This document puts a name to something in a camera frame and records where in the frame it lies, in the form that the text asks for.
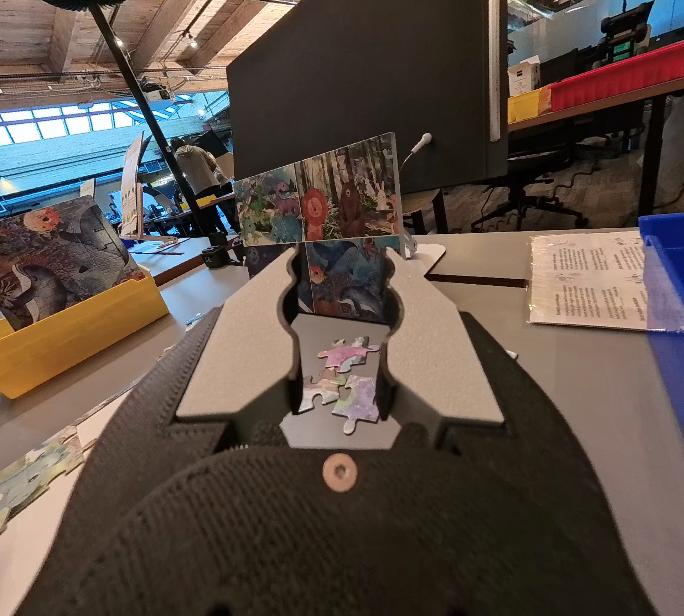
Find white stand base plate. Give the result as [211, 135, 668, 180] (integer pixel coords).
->
[402, 231, 447, 275]

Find black gaming chair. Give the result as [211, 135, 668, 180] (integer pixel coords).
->
[590, 0, 655, 66]

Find white cardboard box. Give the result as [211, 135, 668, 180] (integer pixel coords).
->
[508, 56, 540, 95]

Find animal picture board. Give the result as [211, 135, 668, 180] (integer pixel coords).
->
[233, 132, 404, 325]

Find long wooden table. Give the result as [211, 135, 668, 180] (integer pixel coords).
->
[508, 75, 684, 205]

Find wooden stool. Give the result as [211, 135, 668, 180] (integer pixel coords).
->
[402, 188, 449, 234]

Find small yellow bin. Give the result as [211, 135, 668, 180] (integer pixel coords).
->
[508, 89, 543, 124]

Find black divider panel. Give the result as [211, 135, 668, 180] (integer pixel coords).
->
[226, 0, 508, 196]

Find brown wooden desk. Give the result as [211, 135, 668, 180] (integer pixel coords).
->
[128, 237, 247, 285]

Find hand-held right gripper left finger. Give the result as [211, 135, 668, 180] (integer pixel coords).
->
[175, 246, 307, 445]

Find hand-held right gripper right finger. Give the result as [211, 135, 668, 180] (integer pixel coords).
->
[375, 247, 506, 445]

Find white cable with plug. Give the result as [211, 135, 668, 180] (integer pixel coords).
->
[401, 132, 432, 168]

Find ocean picture puzzle board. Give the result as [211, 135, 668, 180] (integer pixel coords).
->
[0, 194, 149, 332]

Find red plastic bin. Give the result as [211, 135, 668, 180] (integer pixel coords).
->
[549, 39, 684, 112]

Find black charger box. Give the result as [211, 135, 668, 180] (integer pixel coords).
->
[201, 232, 230, 269]

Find blue plastic bin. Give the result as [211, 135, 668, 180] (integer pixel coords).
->
[638, 214, 684, 446]

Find laminated instruction sheet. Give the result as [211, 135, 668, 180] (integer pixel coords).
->
[526, 231, 655, 332]

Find yellow plastic bin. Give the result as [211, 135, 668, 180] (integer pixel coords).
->
[0, 274, 171, 400]

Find joined green dinosaur puzzle pieces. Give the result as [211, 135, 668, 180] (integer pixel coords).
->
[0, 426, 86, 534]

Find jigsaw puzzle pieces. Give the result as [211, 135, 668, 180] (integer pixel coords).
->
[157, 309, 519, 436]

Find black office chair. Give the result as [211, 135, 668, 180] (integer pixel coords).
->
[470, 148, 589, 232]

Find ceiling projector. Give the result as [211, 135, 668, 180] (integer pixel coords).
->
[138, 77, 176, 104]

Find white puzzle tray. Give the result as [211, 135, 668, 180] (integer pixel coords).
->
[0, 383, 140, 616]

